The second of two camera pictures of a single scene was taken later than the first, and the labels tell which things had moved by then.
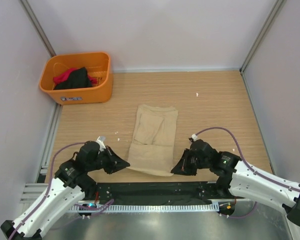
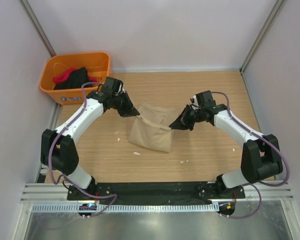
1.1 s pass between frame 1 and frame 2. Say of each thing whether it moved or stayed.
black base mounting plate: stayed
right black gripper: moved
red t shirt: stayed
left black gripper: moved
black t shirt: stayed
